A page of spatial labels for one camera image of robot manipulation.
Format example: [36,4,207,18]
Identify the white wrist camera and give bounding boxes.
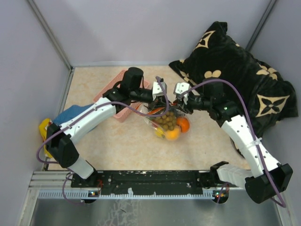
[174,82,191,105]
[152,81,167,101]

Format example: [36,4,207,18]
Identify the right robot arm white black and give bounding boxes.
[178,79,293,208]

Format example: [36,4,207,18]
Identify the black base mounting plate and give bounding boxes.
[71,170,223,195]

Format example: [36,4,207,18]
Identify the pink plastic basket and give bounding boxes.
[93,70,152,123]

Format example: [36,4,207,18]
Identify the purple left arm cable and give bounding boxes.
[35,75,170,205]

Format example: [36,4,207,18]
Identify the white slotted cable duct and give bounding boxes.
[38,188,222,201]

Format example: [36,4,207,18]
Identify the brown longan bunch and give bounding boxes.
[153,112,176,131]

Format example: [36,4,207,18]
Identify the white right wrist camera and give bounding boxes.
[174,82,191,105]

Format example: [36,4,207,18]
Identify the aluminium frame rail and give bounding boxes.
[28,170,286,191]

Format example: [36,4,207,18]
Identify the clear zip top bag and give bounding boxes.
[139,104,191,141]

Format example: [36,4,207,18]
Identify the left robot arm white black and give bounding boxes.
[46,67,153,187]

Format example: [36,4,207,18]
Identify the black floral pillow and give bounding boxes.
[168,21,299,158]

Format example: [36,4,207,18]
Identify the blue cloth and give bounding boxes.
[52,104,93,126]

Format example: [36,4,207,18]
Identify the red orange tangerine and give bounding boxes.
[176,117,190,133]

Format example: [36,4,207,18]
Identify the orange peach fruit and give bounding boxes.
[165,127,181,141]

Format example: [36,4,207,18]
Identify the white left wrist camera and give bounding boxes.
[152,81,167,101]

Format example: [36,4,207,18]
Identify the yellow lemon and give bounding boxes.
[154,128,165,138]

